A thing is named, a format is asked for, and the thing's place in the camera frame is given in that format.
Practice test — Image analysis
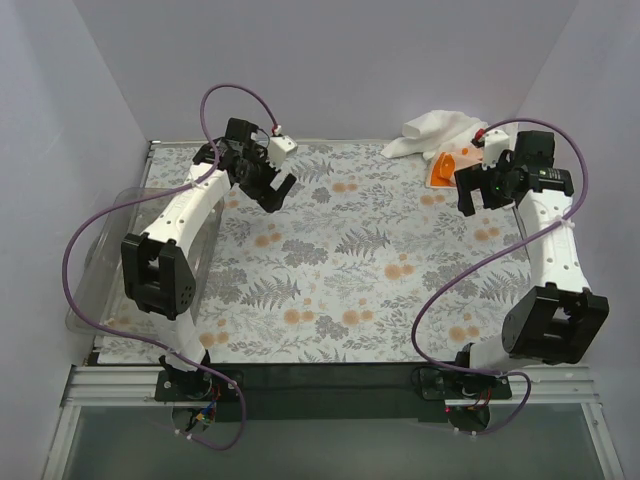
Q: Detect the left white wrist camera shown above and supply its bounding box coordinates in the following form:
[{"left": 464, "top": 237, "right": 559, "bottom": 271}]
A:
[{"left": 267, "top": 135, "right": 298, "bottom": 168}]

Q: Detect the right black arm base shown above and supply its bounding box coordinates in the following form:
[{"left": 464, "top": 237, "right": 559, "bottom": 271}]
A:
[{"left": 411, "top": 366, "right": 512, "bottom": 433}]

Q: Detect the orange patterned towel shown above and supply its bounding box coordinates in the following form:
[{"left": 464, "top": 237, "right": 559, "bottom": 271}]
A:
[{"left": 425, "top": 145, "right": 483, "bottom": 188}]

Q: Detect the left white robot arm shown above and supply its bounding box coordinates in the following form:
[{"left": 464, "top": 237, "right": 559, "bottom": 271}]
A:
[{"left": 121, "top": 118, "right": 298, "bottom": 400}]

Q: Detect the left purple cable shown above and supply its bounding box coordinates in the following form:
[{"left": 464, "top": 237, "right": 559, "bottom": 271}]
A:
[{"left": 61, "top": 84, "right": 284, "bottom": 451}]

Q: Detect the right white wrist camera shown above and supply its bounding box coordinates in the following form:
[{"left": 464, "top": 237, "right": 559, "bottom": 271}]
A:
[{"left": 482, "top": 129, "right": 510, "bottom": 168}]

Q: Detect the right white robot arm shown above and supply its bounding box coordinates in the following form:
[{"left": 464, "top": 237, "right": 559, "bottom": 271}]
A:
[{"left": 452, "top": 129, "right": 609, "bottom": 398}]

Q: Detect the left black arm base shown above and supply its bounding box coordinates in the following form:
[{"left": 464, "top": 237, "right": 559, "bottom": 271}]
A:
[{"left": 153, "top": 365, "right": 239, "bottom": 434}]

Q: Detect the white crumpled towel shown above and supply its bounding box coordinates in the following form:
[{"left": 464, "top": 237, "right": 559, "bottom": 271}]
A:
[{"left": 381, "top": 110, "right": 488, "bottom": 160}]

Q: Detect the aluminium frame rail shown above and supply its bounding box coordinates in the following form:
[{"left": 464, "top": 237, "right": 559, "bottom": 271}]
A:
[{"left": 64, "top": 363, "right": 599, "bottom": 405}]

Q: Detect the clear plastic bin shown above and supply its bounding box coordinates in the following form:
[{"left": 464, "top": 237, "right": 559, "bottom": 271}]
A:
[{"left": 74, "top": 197, "right": 224, "bottom": 339}]

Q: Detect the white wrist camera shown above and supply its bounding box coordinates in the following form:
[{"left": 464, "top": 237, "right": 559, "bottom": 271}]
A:
[
  {"left": 482, "top": 129, "right": 510, "bottom": 168},
  {"left": 267, "top": 135, "right": 298, "bottom": 168}
]

